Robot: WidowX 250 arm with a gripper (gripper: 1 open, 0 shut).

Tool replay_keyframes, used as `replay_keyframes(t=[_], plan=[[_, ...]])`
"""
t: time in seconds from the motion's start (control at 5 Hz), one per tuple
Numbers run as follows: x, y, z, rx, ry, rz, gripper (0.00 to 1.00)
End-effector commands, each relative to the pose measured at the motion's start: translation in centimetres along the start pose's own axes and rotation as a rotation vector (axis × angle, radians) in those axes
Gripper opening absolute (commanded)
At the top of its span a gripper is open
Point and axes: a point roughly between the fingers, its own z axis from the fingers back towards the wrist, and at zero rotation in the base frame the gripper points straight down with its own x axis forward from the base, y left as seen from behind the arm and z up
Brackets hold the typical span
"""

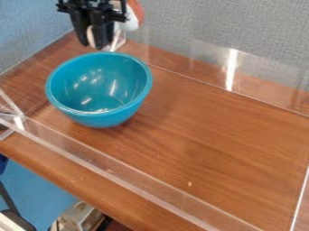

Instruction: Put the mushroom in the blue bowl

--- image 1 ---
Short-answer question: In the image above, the clear acrylic front barrier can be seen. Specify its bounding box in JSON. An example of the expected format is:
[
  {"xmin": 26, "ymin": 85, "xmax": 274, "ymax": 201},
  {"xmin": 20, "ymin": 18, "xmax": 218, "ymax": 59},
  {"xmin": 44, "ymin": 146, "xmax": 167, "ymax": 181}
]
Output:
[{"xmin": 0, "ymin": 115, "xmax": 262, "ymax": 231}]

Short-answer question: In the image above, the black chair leg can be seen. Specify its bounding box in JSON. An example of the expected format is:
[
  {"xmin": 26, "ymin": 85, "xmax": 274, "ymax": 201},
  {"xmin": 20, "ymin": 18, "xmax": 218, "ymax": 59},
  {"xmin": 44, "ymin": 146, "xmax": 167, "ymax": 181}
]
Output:
[{"xmin": 0, "ymin": 181, "xmax": 38, "ymax": 231}]

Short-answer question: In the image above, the white device under table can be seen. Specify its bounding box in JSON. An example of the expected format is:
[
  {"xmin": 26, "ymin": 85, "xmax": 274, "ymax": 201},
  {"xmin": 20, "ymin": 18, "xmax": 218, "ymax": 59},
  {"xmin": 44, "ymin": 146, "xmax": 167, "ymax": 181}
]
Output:
[{"xmin": 48, "ymin": 201, "xmax": 106, "ymax": 231}]

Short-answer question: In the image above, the clear acrylic corner bracket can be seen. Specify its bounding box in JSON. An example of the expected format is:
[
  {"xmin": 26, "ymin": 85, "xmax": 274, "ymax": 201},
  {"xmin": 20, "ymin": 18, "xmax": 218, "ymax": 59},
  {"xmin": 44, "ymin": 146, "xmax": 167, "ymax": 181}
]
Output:
[{"xmin": 103, "ymin": 30, "xmax": 126, "ymax": 51}]

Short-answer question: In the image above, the clear acrylic back barrier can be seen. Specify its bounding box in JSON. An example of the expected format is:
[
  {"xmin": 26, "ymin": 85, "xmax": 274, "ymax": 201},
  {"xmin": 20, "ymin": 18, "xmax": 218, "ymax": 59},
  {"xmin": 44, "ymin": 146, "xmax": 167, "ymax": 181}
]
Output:
[{"xmin": 123, "ymin": 27, "xmax": 309, "ymax": 117}]

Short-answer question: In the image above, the clear acrylic barrier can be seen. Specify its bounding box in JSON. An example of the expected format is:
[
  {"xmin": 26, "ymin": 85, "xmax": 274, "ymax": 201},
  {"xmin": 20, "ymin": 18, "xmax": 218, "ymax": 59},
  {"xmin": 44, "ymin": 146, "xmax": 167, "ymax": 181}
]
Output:
[
  {"xmin": 0, "ymin": 115, "xmax": 262, "ymax": 231},
  {"xmin": 123, "ymin": 27, "xmax": 309, "ymax": 117}
]

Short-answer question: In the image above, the blue bowl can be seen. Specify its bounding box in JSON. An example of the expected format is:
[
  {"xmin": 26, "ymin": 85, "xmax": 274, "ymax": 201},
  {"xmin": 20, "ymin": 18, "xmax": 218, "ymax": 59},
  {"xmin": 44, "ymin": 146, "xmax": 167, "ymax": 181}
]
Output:
[{"xmin": 44, "ymin": 51, "xmax": 154, "ymax": 128}]

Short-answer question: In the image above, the white brown toy mushroom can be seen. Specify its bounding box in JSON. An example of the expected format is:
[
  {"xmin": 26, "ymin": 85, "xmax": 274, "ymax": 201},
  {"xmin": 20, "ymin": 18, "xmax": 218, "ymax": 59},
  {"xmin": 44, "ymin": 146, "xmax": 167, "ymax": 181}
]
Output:
[{"xmin": 87, "ymin": 0, "xmax": 145, "ymax": 50}]

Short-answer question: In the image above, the clear acrylic left bracket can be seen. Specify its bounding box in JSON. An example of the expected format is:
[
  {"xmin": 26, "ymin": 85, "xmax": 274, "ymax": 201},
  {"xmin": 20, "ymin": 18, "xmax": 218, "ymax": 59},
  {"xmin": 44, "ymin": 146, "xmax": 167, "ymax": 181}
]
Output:
[{"xmin": 0, "ymin": 88, "xmax": 26, "ymax": 141}]

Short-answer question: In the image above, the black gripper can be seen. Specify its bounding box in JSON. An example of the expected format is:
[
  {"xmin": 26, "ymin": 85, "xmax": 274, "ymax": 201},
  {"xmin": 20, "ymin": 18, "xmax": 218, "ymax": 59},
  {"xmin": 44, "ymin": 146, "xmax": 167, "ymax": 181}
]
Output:
[{"xmin": 56, "ymin": 0, "xmax": 127, "ymax": 50}]

